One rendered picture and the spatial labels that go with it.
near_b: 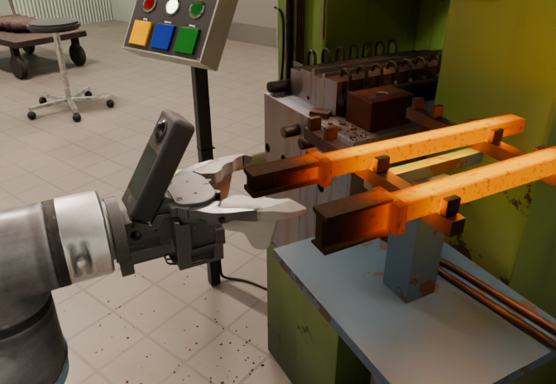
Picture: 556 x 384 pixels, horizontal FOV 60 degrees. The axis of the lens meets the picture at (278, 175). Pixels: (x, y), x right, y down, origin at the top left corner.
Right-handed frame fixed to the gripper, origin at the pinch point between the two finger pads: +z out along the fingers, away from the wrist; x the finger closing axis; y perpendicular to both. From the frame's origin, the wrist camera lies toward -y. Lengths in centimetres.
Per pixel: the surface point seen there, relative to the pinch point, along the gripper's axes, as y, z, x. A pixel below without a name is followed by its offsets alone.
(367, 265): 26.4, 21.8, -8.2
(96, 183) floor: 103, -8, -218
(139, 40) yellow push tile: 4, 6, -108
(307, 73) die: 4, 34, -53
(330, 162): -1.2, 6.2, 1.8
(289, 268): 26.7, 9.0, -13.9
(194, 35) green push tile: 0, 18, -89
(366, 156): -0.5, 12.3, 1.0
